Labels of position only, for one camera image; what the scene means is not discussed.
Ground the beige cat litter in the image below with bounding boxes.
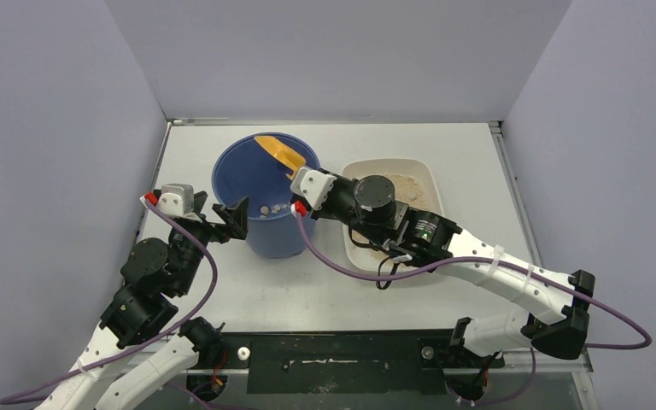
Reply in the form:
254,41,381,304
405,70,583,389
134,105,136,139
349,173,443,271

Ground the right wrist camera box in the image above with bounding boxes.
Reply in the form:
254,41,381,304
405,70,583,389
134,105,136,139
286,166,337,218

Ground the white plastic litter tray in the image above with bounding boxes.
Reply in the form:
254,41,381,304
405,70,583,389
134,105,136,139
341,158,443,273

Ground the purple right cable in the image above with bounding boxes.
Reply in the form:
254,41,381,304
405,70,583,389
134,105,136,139
295,212,653,351

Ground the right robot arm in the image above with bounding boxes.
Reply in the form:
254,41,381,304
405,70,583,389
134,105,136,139
294,170,595,360

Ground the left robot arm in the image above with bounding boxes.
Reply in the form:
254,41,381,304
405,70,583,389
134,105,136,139
38,184,249,409

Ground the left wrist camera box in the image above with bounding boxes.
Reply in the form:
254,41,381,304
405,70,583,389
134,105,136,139
141,184,208,221

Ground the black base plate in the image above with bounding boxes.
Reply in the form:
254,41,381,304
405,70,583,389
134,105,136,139
223,329,505,395

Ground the yellow slotted litter scoop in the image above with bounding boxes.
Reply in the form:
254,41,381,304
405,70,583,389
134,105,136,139
253,135,306,179

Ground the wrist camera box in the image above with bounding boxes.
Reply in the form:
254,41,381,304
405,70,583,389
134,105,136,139
286,166,337,218
141,184,208,221

